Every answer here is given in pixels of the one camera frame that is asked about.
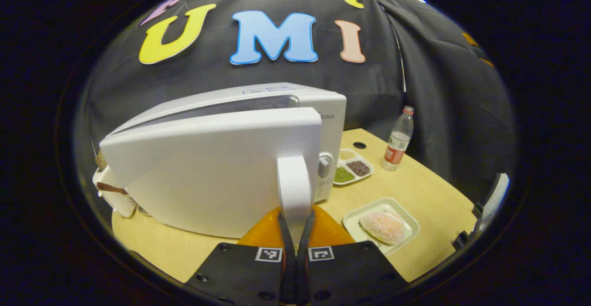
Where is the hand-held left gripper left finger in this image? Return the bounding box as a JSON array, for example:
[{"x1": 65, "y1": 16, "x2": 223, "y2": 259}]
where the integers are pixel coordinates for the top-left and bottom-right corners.
[{"x1": 185, "y1": 207, "x2": 296, "y2": 304}]

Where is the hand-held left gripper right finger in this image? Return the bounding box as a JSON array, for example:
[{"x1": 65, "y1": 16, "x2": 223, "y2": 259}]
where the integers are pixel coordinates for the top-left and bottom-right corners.
[{"x1": 295, "y1": 204, "x2": 409, "y2": 304}]

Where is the breaded food patty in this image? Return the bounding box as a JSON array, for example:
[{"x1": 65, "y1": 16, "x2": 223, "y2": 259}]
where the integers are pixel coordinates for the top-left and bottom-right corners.
[{"x1": 359, "y1": 210, "x2": 406, "y2": 246}]

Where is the white microwave oven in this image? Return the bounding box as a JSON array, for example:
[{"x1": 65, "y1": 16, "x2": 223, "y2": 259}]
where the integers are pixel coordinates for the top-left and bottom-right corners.
[{"x1": 99, "y1": 83, "x2": 347, "y2": 240}]

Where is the cream rectangular tray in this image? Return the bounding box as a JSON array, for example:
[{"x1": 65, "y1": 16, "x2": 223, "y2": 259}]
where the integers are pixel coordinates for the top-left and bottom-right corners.
[{"x1": 343, "y1": 197, "x2": 421, "y2": 257}]

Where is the divided dish of beans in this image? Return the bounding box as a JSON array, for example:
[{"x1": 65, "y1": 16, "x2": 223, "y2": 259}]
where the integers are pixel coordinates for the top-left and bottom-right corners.
[{"x1": 333, "y1": 148, "x2": 374, "y2": 186}]

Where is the red label water bottle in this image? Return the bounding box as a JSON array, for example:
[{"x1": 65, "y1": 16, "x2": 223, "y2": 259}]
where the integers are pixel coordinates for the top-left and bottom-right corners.
[{"x1": 381, "y1": 106, "x2": 415, "y2": 172}]

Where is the white toaster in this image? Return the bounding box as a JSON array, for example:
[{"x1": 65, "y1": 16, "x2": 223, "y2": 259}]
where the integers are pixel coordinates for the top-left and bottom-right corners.
[{"x1": 92, "y1": 151, "x2": 151, "y2": 219}]

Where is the black backdrop cloth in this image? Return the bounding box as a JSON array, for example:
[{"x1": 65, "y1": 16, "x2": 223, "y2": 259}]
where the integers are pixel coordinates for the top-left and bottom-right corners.
[{"x1": 74, "y1": 0, "x2": 515, "y2": 205}]

